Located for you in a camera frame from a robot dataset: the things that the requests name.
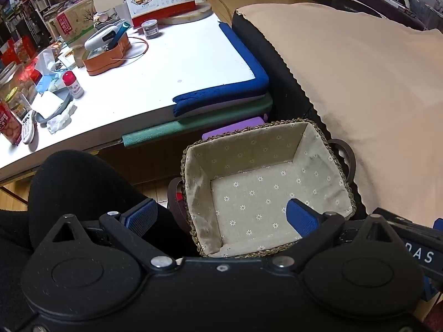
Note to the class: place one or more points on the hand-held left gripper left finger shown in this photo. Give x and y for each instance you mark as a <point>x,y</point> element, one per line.
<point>140,216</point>

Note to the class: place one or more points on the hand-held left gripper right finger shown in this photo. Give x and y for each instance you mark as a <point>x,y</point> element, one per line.
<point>301,219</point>

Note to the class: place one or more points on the woven fabric-lined basket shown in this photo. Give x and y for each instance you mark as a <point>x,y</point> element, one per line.
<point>249,193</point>

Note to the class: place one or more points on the purple foam pad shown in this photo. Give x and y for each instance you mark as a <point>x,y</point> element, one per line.
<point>235,128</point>

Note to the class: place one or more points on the green foam edge guard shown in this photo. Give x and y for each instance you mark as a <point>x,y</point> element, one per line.
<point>207,117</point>

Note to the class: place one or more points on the crumpled white tissue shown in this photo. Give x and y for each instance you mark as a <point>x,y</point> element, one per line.
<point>59,121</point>

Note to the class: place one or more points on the grey round tray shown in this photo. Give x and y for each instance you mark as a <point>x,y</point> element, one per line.
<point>65,102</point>

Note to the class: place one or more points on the white remote control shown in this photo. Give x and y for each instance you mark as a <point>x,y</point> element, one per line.
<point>28,128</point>

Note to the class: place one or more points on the red-capped white bottle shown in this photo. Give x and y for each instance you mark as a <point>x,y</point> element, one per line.
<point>74,86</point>

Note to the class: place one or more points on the blue folded cushion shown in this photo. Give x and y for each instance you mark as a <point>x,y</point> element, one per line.
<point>256,76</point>

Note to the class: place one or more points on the orange leather tray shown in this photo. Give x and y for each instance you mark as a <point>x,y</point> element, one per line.
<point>103,64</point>

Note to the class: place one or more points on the red snack can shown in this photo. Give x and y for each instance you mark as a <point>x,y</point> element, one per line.
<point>8,124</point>

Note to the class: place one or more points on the light blue cloth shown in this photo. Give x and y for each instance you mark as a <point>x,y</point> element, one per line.
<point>46,81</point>

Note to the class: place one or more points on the glass jar with yellow lid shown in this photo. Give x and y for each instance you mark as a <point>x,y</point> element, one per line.
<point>17,105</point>

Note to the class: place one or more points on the white handheld device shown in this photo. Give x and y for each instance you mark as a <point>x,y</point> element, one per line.
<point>100,38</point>

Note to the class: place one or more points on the blue pen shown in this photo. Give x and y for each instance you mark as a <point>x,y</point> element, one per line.
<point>121,34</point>

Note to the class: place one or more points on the small grey jar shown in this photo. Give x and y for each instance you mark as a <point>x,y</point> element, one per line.
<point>150,29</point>

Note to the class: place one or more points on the cardboard box with tree print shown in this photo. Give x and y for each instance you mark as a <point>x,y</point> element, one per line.
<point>74,20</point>

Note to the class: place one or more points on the round wooden board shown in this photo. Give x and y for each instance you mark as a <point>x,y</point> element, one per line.
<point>193,12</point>

